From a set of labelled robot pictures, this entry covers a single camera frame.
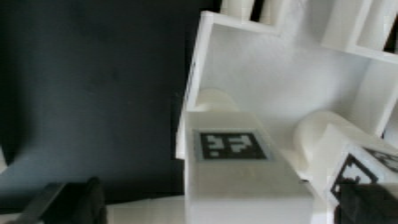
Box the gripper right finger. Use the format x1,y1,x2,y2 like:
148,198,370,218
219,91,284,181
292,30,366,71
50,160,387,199
334,184,398,224

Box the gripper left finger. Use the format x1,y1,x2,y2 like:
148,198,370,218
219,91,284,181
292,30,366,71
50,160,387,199
14,183,66,224

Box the white chair leg with marker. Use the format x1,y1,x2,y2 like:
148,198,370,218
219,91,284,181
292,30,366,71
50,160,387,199
293,112,398,224

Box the white chair seat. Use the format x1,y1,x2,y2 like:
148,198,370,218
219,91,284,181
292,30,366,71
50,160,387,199
183,0,398,181

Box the white U-shaped fence frame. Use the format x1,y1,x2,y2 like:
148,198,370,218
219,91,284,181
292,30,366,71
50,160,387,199
0,152,185,224

